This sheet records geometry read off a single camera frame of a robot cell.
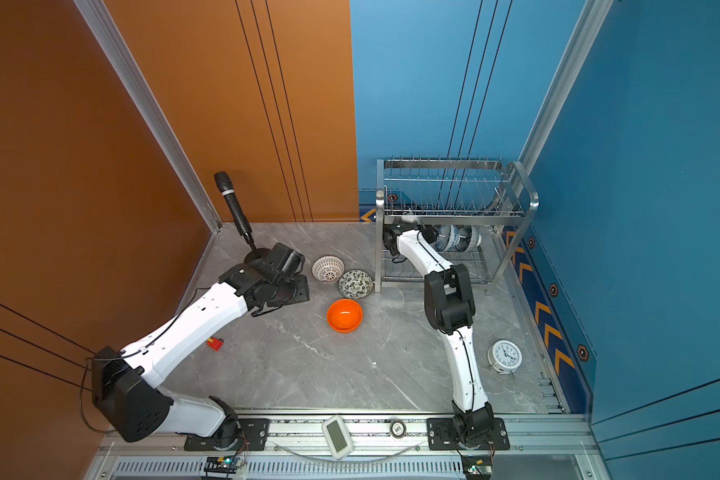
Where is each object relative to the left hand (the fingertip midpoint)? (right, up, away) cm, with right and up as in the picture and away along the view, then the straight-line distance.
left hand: (306, 287), depth 81 cm
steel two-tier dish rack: (+54, +23, +21) cm, 62 cm away
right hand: (+37, +14, +20) cm, 44 cm away
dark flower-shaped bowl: (+54, +14, +21) cm, 60 cm away
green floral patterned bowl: (+13, -1, +18) cm, 22 cm away
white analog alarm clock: (+55, -20, +1) cm, 59 cm away
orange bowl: (+10, -10, +11) cm, 17 cm away
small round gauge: (+24, -32, -12) cm, 42 cm away
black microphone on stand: (-26, +31, +8) cm, 41 cm away
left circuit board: (-18, -41, -11) cm, 46 cm away
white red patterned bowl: (+3, +4, +24) cm, 24 cm away
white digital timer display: (+10, -35, -10) cm, 38 cm away
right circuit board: (+43, -42, -11) cm, 61 cm away
